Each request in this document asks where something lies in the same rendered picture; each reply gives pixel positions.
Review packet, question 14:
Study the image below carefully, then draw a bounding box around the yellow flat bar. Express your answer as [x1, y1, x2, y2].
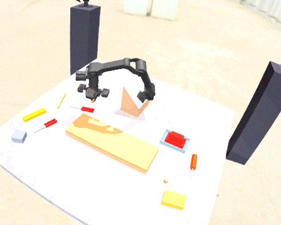
[23, 108, 46, 122]

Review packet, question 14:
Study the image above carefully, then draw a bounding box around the pale yellow panel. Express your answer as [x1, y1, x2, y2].
[65, 113, 160, 174]

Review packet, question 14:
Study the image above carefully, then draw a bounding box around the red-handled awl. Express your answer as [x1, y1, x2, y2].
[33, 118, 57, 133]
[70, 105, 94, 113]

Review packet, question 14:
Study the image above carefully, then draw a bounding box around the pale yellow rectangular block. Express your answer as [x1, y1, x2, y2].
[161, 190, 186, 210]

